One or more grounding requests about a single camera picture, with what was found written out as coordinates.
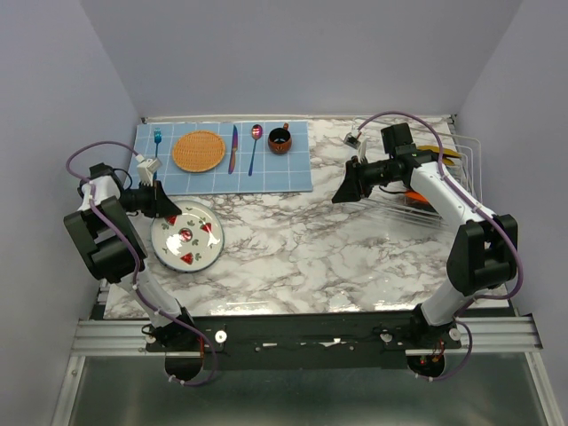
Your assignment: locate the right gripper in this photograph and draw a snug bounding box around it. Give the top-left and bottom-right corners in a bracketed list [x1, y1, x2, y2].
[331, 155, 399, 204]

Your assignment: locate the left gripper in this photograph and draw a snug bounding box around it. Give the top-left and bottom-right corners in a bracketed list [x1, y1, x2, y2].
[118, 178, 182, 217]

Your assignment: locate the watermelon pattern plate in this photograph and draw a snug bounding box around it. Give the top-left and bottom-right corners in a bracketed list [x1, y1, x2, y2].
[150, 200, 225, 273]

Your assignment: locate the yellow plate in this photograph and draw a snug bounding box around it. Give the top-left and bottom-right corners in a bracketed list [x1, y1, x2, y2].
[418, 145, 462, 166]

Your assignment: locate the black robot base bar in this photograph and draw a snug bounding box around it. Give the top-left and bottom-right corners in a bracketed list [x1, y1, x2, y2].
[146, 311, 462, 371]

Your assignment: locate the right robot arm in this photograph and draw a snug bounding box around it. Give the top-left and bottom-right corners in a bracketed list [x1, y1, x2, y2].
[332, 123, 521, 348]

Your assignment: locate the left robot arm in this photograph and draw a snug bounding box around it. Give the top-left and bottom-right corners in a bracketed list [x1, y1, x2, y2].
[64, 163, 197, 351]

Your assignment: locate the orange plate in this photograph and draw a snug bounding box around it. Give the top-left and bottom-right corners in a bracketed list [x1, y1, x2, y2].
[404, 191, 430, 205]

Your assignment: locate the woven orange trivet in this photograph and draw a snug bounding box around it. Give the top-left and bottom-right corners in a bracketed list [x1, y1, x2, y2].
[172, 130, 226, 173]

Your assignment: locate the blue fork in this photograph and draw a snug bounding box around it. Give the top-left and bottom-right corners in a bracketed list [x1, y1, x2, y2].
[154, 128, 162, 160]

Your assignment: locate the brown ceramic mug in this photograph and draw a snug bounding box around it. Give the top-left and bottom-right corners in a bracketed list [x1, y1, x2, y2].
[268, 122, 292, 155]

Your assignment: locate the iridescent knife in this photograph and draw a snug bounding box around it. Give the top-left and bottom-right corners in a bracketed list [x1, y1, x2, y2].
[227, 125, 239, 175]

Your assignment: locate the blue grid placemat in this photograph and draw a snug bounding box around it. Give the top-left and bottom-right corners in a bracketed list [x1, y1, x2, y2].
[134, 121, 312, 195]

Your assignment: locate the iridescent spoon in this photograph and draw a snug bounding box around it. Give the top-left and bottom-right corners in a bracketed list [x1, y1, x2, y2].
[248, 123, 264, 177]

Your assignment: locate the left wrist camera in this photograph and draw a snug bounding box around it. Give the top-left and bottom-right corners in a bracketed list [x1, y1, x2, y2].
[135, 154, 162, 186]

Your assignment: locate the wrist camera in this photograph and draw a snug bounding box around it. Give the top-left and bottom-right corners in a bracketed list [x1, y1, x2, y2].
[343, 131, 367, 162]
[135, 154, 162, 186]

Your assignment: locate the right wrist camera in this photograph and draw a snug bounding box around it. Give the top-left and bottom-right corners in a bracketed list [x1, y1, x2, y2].
[343, 131, 367, 162]

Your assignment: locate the white wire dish rack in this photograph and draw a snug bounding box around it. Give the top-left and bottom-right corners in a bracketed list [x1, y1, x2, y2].
[355, 115, 483, 226]

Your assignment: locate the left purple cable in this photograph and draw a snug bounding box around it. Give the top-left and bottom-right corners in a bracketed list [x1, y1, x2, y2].
[65, 140, 218, 388]

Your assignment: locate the aluminium frame rail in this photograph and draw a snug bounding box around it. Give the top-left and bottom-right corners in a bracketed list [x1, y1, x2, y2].
[71, 316, 543, 357]

